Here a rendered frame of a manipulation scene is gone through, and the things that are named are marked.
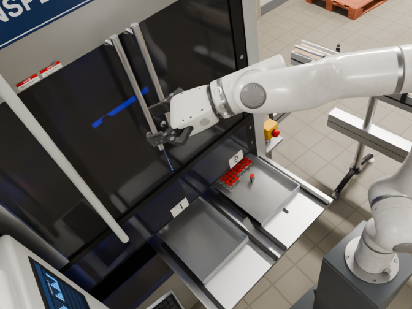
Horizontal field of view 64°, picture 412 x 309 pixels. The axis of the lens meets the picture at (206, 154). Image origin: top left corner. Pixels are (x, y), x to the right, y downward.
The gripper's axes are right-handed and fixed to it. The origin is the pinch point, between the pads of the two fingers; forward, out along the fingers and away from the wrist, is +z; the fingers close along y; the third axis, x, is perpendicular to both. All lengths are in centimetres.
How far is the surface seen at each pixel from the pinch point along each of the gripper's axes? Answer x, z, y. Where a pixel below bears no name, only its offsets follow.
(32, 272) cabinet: -9.5, 39.6, -22.8
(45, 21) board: 25.0, 11.7, 15.0
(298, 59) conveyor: -99, -42, 119
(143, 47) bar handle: 7.2, -0.8, 20.2
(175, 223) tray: -75, 36, 16
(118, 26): 12.9, 2.8, 24.3
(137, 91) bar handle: -1.0, 6.3, 15.9
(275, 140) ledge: -91, -16, 56
